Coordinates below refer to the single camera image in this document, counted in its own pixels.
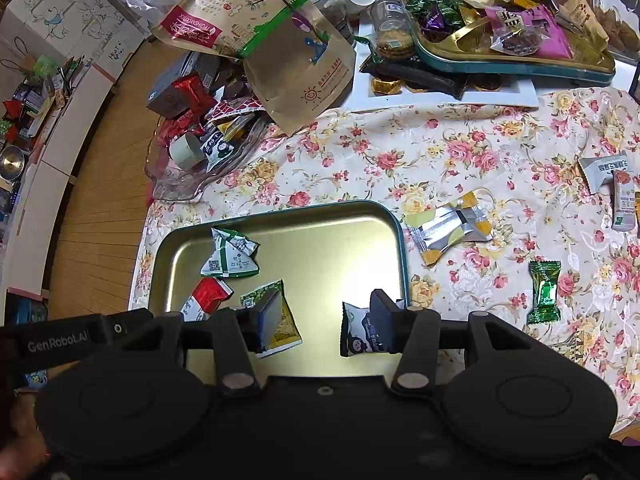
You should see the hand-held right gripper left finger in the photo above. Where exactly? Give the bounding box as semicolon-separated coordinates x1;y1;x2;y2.
117;287;283;395

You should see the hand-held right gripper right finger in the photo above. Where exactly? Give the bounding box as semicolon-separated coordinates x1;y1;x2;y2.
369;289;531;395

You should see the green yellow pea packet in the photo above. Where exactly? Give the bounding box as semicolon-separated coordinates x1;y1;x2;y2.
240;280;304;359

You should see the white panda snack packet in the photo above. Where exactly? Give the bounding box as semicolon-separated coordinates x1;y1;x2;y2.
340;301;406;358

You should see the red snack packet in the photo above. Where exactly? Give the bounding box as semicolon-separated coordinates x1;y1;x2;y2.
179;277;234;322

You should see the green white triangular packet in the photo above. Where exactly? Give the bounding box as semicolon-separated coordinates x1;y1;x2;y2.
200;227;261;278

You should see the gold metal tray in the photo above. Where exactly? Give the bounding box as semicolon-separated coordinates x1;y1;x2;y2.
129;200;411;366

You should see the silver yellow snack packet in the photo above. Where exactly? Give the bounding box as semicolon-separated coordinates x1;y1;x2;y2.
404;191;493;267

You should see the green foil candy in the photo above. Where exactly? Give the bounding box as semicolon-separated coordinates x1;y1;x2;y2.
526;260;562;326

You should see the grey white snack packet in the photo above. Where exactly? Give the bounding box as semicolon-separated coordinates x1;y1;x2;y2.
578;152;631;195

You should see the white pink stick packet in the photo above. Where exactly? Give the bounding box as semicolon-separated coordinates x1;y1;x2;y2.
611;169;637;232

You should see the clear glass dish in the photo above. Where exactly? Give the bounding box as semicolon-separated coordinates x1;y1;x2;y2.
145;110;273;203

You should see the floral tablecloth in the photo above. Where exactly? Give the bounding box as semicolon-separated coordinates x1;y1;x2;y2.
127;87;640;436

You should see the black white snack packet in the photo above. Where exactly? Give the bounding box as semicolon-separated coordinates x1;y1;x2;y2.
200;132;237;173

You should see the metal bowl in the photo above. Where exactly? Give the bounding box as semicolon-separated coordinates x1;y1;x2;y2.
0;146;27;178

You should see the tape roll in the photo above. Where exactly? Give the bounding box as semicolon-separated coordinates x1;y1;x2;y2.
169;132;203;171

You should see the white cabinet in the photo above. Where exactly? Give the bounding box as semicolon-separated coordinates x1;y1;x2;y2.
0;60;118;296

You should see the red white patterned packet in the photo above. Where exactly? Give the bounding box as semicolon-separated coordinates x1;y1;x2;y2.
207;97;263;121

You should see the kraft bag with sun logo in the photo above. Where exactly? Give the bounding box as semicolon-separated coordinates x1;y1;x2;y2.
242;7;357;137

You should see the red foil packet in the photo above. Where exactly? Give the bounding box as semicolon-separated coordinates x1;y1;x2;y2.
172;72;218;121

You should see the long black packet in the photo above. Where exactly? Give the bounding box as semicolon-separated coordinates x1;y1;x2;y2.
360;57;468;100

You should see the grey cardboard box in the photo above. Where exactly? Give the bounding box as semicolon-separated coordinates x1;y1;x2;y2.
146;52;221;120

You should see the teal gold candy tray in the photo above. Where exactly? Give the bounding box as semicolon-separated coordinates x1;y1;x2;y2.
397;0;617;86

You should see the glass cookie jar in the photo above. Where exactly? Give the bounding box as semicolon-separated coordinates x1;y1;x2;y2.
370;0;417;61

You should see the kraft bag with red label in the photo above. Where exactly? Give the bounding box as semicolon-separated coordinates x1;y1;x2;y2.
151;0;301;58

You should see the cardboard box with rabbit drawings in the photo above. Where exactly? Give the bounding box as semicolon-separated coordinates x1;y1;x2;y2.
0;0;151;86

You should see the pink snack packet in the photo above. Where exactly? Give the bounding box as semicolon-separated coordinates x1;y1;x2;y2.
485;4;575;60

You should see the small kraft packet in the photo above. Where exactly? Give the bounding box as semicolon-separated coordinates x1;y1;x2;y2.
562;0;610;43

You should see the white frame tray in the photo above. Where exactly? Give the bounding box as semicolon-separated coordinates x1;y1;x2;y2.
345;10;541;113

